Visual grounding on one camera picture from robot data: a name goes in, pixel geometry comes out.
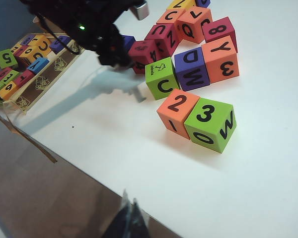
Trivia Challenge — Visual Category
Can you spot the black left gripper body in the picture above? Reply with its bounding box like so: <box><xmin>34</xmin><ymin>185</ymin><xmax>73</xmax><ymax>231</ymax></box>
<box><xmin>93</xmin><ymin>24</ymin><xmax>133</xmax><ymax>68</ymax></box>

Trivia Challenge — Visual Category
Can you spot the blue block letter Y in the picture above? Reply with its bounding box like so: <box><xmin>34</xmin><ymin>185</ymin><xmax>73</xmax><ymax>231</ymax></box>
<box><xmin>26</xmin><ymin>58</ymin><xmax>50</xmax><ymax>75</ymax></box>

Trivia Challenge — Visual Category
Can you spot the purple block letter O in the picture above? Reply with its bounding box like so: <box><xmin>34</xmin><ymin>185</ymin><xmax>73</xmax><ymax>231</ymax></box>
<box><xmin>50</xmin><ymin>35</ymin><xmax>71</xmax><ymax>54</ymax></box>

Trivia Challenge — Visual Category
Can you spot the red block numeral 8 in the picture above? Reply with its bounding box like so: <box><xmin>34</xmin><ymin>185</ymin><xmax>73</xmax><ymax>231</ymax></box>
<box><xmin>202</xmin><ymin>16</ymin><xmax>238</xmax><ymax>53</ymax></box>

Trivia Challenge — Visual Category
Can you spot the purple block G and 8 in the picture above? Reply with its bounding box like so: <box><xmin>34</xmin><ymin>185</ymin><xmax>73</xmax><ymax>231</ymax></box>
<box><xmin>121</xmin><ymin>35</ymin><xmax>137</xmax><ymax>52</ymax></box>

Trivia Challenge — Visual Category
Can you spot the small purple foam block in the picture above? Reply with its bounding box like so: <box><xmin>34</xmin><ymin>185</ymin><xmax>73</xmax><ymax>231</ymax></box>
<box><xmin>21</xmin><ymin>34</ymin><xmax>35</xmax><ymax>47</ymax></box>

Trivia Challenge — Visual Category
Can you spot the orange block 2 and I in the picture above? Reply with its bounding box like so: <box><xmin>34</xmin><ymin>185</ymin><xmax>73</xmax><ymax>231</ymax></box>
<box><xmin>156</xmin><ymin>88</ymin><xmax>201</xmax><ymax>139</ymax></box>

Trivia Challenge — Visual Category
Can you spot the orange block letter C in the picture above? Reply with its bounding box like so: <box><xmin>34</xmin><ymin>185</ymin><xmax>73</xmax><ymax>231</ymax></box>
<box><xmin>156</xmin><ymin>8</ymin><xmax>187</xmax><ymax>25</ymax></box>

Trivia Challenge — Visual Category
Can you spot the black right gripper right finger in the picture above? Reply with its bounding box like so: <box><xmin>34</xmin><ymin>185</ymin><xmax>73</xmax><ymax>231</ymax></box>
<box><xmin>131</xmin><ymin>197</ymin><xmax>150</xmax><ymax>238</ymax></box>

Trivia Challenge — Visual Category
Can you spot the green block 0 and W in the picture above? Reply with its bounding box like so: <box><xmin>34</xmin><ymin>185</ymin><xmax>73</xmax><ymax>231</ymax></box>
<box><xmin>183</xmin><ymin>97</ymin><xmax>237</xmax><ymax>154</ymax></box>

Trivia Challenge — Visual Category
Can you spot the orange block 3 and Y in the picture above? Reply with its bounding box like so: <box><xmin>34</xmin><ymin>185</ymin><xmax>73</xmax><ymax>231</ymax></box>
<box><xmin>201</xmin><ymin>35</ymin><xmax>240</xmax><ymax>84</ymax></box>

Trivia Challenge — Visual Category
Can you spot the yellow block L and picture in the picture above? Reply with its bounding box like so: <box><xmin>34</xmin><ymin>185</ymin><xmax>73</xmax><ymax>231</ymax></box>
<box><xmin>167</xmin><ymin>0</ymin><xmax>197</xmax><ymax>10</ymax></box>

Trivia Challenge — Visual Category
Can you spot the yellow-trim fabric storage box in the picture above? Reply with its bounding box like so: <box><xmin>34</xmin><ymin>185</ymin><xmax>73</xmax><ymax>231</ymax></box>
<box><xmin>0</xmin><ymin>32</ymin><xmax>86</xmax><ymax>117</ymax></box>

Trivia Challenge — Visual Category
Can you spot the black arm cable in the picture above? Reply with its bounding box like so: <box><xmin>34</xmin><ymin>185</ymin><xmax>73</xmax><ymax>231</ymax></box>
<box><xmin>36</xmin><ymin>13</ymin><xmax>75</xmax><ymax>54</ymax></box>

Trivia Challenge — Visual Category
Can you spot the yellow block letter J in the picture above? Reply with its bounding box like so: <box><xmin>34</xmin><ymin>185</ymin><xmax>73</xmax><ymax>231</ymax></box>
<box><xmin>29</xmin><ymin>34</ymin><xmax>50</xmax><ymax>45</ymax></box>

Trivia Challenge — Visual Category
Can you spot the purple block D and W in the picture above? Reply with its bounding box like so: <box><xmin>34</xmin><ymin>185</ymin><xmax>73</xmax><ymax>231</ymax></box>
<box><xmin>174</xmin><ymin>46</ymin><xmax>211</xmax><ymax>92</ymax></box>

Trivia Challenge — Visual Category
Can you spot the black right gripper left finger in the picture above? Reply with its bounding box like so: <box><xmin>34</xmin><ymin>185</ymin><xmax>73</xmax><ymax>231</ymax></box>
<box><xmin>109</xmin><ymin>188</ymin><xmax>134</xmax><ymax>238</ymax></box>

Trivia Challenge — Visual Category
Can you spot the red block letter T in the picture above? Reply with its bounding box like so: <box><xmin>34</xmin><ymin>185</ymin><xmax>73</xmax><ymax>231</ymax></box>
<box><xmin>13</xmin><ymin>69</ymin><xmax>36</xmax><ymax>88</ymax></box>

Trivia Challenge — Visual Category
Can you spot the red block X and U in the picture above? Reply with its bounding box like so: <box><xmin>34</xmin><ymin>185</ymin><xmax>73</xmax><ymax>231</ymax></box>
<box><xmin>144</xmin><ymin>23</ymin><xmax>182</xmax><ymax>57</ymax></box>

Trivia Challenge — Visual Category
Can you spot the red block numeral 4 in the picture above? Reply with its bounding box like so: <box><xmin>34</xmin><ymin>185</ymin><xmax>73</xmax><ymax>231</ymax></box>
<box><xmin>128</xmin><ymin>39</ymin><xmax>164</xmax><ymax>74</ymax></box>

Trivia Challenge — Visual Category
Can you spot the green foam number block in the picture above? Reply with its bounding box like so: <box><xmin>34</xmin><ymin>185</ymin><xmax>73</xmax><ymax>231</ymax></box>
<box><xmin>2</xmin><ymin>69</ymin><xmax>22</xmax><ymax>84</ymax></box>

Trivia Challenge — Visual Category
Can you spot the yellow block 6 and Z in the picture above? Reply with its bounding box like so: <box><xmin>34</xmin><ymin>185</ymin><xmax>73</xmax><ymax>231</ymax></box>
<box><xmin>0</xmin><ymin>80</ymin><xmax>20</xmax><ymax>100</ymax></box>

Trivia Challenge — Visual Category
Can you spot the orange block Q and L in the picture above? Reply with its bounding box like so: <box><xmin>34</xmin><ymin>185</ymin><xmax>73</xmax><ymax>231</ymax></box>
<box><xmin>176</xmin><ymin>6</ymin><xmax>213</xmax><ymax>44</ymax></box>

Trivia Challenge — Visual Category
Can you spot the green block 1 and C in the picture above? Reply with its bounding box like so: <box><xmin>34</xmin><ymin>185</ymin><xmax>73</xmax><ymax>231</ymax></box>
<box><xmin>145</xmin><ymin>56</ymin><xmax>181</xmax><ymax>101</ymax></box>

